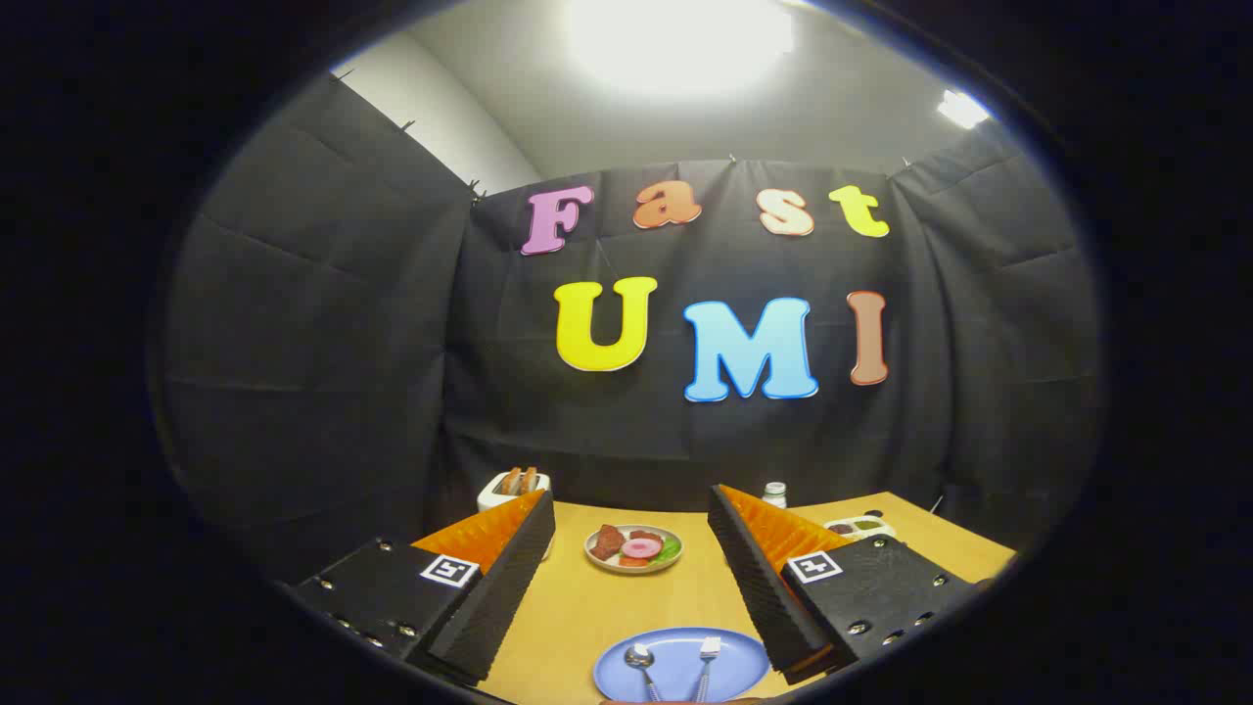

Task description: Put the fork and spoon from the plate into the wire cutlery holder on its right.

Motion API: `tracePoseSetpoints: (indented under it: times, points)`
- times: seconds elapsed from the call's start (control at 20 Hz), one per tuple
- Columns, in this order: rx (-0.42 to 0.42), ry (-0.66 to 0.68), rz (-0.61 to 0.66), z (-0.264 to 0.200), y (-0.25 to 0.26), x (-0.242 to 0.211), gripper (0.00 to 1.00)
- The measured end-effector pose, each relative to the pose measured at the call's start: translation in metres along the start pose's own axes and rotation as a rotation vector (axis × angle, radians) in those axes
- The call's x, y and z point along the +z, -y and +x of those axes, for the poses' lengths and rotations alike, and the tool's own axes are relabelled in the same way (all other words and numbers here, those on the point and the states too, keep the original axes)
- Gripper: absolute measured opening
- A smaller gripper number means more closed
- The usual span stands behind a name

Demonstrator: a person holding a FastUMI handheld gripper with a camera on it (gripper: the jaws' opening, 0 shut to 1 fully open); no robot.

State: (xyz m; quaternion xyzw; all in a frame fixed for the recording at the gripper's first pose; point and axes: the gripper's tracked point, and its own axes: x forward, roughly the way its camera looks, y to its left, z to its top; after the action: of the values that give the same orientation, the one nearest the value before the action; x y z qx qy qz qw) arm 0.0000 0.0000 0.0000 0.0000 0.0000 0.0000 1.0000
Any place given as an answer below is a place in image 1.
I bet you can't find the fork with checked handle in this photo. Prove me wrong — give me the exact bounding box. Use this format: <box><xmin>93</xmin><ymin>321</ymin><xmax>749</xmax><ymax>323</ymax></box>
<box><xmin>690</xmin><ymin>636</ymin><xmax>723</xmax><ymax>702</ymax></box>

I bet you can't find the white divided snack dish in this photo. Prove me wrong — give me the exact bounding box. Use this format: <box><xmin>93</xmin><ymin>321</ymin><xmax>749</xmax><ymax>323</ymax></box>
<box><xmin>824</xmin><ymin>514</ymin><xmax>897</xmax><ymax>541</ymax></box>

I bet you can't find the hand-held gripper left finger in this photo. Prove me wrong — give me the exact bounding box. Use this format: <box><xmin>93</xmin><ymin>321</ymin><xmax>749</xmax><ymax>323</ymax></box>
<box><xmin>289</xmin><ymin>490</ymin><xmax>557</xmax><ymax>686</ymax></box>

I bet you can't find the spoon with checked handle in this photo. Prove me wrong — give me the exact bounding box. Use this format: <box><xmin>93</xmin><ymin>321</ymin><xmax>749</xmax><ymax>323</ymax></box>
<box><xmin>625</xmin><ymin>643</ymin><xmax>662</xmax><ymax>702</ymax></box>

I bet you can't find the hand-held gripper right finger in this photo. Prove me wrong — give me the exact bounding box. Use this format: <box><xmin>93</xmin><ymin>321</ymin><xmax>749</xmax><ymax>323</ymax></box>
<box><xmin>707</xmin><ymin>484</ymin><xmax>985</xmax><ymax>686</ymax></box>

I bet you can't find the small plate with food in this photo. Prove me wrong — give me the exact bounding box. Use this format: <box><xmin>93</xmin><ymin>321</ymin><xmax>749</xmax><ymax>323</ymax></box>
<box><xmin>584</xmin><ymin>524</ymin><xmax>684</xmax><ymax>574</ymax></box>

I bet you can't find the white toaster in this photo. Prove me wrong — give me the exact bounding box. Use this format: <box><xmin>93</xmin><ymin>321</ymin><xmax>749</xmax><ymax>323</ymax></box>
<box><xmin>478</xmin><ymin>472</ymin><xmax>551</xmax><ymax>513</ymax></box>

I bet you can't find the blue plate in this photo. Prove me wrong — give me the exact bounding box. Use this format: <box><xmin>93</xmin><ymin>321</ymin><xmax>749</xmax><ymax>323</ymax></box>
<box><xmin>593</xmin><ymin>628</ymin><xmax>771</xmax><ymax>704</ymax></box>

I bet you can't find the small ceiling light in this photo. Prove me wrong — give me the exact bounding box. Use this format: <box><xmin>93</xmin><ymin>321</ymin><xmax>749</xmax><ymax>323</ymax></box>
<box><xmin>937</xmin><ymin>90</ymin><xmax>992</xmax><ymax>130</ymax></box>

